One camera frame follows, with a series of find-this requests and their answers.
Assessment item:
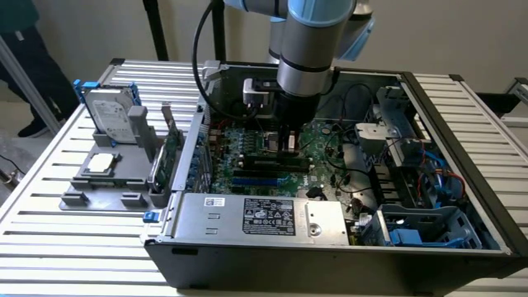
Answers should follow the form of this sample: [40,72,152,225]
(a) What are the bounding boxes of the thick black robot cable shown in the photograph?
[192,0,248,120]

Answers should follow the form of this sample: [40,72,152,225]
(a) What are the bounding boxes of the person in dark clothes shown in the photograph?
[0,0,80,139]

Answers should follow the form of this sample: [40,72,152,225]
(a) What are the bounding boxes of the aluminium profile rail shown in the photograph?
[499,77,528,126]

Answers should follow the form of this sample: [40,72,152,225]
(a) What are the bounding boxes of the blue wire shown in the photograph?
[415,147,449,199]

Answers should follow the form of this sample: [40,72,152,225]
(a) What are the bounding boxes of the thin black floor cable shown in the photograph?
[0,153,27,186]

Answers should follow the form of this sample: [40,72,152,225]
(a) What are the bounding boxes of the black RAM slot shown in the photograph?
[241,154,311,174]

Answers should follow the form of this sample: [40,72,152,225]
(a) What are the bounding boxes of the black open PC case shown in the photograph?
[141,59,528,290]

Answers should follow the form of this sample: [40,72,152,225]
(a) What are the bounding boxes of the grey parts rack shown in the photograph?
[59,105,185,215]

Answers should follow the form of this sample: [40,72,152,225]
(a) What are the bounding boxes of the silver hard disk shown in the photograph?
[85,88,140,145]

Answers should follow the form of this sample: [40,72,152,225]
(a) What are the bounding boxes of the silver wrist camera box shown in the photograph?
[241,78,276,105]

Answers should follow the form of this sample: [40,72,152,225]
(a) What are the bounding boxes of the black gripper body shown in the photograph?
[273,92,320,129]

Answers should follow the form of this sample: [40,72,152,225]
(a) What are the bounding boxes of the CPU socket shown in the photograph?
[260,131,283,153]

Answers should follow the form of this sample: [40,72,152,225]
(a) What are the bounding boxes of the green graphics card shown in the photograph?
[147,101,185,193]

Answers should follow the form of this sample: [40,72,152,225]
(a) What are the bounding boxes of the blue disk bracket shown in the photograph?
[72,79,144,147]

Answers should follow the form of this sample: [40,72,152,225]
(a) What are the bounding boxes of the blue and grey drive cage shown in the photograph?
[376,203,484,249]

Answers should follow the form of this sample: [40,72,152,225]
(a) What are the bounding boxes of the green motherboard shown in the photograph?
[204,119,375,204]

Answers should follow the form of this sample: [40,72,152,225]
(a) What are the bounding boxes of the red wire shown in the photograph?
[415,171,467,205]

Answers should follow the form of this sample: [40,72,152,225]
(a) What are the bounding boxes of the blue expansion slot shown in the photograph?
[232,176,291,187]

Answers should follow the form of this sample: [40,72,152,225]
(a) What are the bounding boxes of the silver power supply unit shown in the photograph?
[169,192,352,247]

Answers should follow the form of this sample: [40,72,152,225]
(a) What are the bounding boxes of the metal disk bay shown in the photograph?
[353,85,449,192]

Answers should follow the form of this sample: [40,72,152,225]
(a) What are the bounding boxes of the silver CPU chip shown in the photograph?
[88,153,116,173]

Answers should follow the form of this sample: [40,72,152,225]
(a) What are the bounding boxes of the black stand pole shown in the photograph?
[141,0,171,61]
[211,0,228,62]

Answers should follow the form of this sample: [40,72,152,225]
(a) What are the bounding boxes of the aluminium frame post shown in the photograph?
[0,36,63,134]

